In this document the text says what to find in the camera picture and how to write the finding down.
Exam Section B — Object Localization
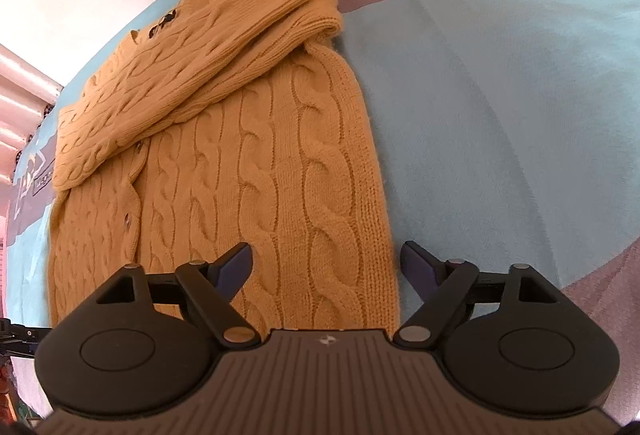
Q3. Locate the tan cable-knit cardigan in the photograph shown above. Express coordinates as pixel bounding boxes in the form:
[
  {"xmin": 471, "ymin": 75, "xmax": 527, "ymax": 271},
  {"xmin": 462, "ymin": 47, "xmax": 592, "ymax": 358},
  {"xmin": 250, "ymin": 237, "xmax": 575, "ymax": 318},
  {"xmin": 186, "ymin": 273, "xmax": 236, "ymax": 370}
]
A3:
[{"xmin": 48, "ymin": 0, "xmax": 400, "ymax": 333}]

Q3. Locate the pink striped curtain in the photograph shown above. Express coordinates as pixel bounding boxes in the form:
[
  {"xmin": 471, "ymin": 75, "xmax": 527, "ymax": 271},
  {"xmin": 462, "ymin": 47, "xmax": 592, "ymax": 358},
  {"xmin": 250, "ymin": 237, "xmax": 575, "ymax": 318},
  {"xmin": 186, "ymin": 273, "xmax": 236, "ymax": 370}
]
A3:
[{"xmin": 0, "ymin": 42, "xmax": 65, "ymax": 236}]

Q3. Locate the blue and grey bedsheet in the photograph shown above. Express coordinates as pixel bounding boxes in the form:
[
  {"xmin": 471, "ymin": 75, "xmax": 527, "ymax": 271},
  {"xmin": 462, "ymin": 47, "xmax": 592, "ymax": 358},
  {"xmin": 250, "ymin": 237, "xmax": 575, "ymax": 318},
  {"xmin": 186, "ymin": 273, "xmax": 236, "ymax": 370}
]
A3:
[{"xmin": 1, "ymin": 0, "xmax": 639, "ymax": 422}]

